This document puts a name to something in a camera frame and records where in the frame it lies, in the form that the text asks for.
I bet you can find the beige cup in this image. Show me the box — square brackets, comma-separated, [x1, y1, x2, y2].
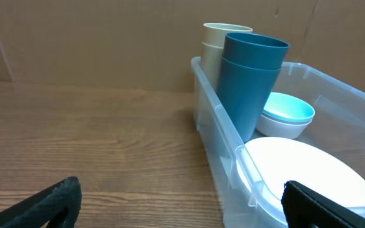
[202, 23, 253, 48]
[201, 42, 223, 91]

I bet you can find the light blue bowl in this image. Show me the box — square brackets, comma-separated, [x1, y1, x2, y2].
[262, 92, 316, 123]

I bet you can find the dark blue cup front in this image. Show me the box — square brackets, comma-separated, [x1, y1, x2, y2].
[222, 32, 290, 70]

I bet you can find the pink plate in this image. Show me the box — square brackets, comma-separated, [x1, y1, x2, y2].
[245, 137, 365, 211]

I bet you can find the beige cup front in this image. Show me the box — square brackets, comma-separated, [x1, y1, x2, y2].
[201, 42, 223, 91]

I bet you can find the clear plastic storage bin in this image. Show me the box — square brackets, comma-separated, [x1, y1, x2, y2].
[191, 57, 365, 227]

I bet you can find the dark blue cup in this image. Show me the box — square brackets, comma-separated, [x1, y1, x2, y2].
[222, 32, 290, 70]
[215, 56, 282, 143]

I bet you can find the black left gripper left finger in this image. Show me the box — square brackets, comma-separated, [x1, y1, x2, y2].
[0, 176, 82, 228]

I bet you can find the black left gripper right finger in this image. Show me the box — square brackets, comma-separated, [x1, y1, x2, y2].
[281, 180, 365, 228]

